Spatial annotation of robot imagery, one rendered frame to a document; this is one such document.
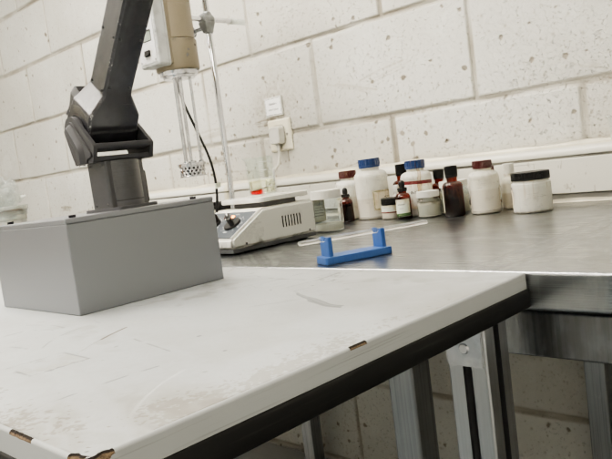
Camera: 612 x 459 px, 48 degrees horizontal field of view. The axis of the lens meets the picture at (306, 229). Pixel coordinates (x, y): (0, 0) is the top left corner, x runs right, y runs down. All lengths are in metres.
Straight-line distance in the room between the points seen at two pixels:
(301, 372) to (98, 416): 0.13
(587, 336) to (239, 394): 0.42
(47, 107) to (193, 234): 2.13
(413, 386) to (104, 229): 0.42
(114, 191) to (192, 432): 0.50
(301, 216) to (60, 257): 0.55
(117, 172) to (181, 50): 0.83
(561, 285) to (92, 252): 0.50
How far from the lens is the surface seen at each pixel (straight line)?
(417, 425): 0.90
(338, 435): 1.97
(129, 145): 0.88
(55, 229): 0.82
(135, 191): 0.88
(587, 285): 0.70
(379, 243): 0.94
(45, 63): 2.96
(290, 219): 1.23
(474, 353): 0.69
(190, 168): 1.66
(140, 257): 0.84
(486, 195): 1.32
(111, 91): 0.87
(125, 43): 0.85
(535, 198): 1.26
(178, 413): 0.42
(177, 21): 1.68
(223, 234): 1.17
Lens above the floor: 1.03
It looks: 5 degrees down
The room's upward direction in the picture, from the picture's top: 7 degrees counter-clockwise
